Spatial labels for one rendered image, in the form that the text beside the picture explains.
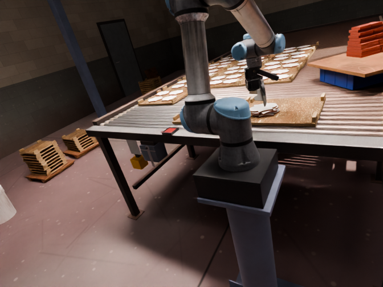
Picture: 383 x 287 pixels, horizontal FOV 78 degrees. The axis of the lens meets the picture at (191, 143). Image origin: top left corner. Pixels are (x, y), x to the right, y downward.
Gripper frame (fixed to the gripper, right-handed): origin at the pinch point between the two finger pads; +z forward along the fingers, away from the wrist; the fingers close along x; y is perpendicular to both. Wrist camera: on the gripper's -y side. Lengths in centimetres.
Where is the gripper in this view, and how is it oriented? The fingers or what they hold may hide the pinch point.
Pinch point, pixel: (262, 102)
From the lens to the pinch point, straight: 134.2
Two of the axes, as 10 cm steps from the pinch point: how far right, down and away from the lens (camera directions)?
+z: 2.3, 8.7, 4.3
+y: -9.7, 2.0, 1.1
